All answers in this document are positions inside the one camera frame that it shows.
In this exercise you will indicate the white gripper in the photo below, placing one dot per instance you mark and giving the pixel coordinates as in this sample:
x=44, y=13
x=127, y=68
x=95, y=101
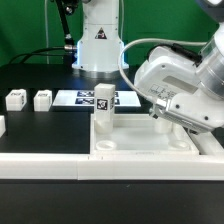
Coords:
x=183, y=88

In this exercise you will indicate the white square table top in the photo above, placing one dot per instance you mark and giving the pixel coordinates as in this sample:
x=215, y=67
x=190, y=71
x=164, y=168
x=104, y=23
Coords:
x=134, y=134

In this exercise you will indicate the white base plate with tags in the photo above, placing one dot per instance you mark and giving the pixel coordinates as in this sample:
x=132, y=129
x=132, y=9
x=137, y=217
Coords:
x=73, y=98

